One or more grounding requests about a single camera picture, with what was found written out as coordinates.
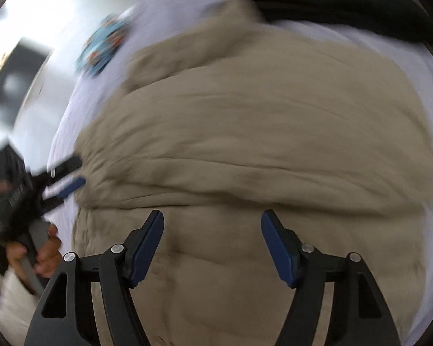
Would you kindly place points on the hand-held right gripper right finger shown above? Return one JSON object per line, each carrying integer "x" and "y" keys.
{"x": 278, "y": 250}

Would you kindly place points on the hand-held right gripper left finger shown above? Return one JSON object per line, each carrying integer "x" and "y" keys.
{"x": 148, "y": 250}

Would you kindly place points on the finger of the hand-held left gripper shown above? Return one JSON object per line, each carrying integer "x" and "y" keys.
{"x": 71, "y": 185}
{"x": 63, "y": 167}

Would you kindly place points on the khaki padded jacket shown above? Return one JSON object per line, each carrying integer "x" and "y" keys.
{"x": 259, "y": 144}

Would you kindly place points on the person's left hand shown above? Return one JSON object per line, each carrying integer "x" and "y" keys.
{"x": 48, "y": 250}

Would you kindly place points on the lilac bedspread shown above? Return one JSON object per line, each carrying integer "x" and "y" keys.
{"x": 93, "y": 90}

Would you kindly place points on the black screen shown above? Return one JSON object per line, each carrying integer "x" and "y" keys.
{"x": 10, "y": 75}

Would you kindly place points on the blue monkey-print cloth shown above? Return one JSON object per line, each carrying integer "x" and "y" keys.
{"x": 103, "y": 45}

